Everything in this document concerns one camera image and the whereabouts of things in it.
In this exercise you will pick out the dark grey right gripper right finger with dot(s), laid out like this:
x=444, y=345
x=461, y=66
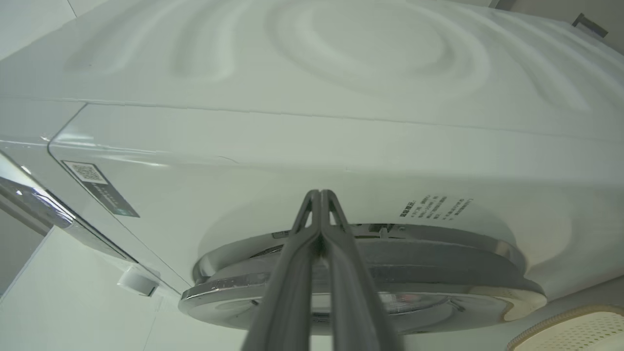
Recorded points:
x=356, y=302

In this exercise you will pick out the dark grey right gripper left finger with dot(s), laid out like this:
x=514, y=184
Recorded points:
x=287, y=292

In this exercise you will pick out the cream perforated laundry basket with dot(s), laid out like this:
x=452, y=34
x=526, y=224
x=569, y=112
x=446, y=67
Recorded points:
x=580, y=334

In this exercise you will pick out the round washing machine door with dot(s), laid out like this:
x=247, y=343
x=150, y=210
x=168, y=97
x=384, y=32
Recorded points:
x=438, y=273

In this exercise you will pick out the white front-load washing machine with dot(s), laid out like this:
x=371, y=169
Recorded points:
x=341, y=146

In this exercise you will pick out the dark QR code sticker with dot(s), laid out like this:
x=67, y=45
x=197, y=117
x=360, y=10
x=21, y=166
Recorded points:
x=105, y=192

